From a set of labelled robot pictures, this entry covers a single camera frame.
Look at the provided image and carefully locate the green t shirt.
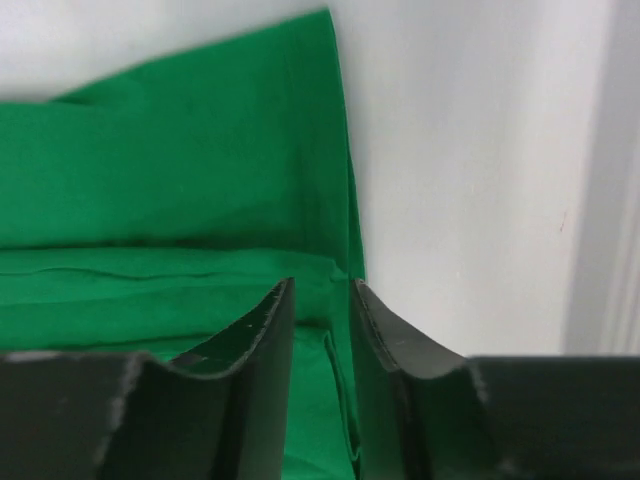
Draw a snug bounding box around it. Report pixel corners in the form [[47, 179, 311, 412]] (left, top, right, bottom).
[[1, 9, 365, 479]]

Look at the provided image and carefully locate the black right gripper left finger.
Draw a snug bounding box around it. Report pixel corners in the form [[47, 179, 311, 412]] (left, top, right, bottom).
[[1, 278, 295, 479]]

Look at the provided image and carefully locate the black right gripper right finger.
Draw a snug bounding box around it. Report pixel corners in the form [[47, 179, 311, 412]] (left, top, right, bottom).
[[350, 280, 639, 479]]

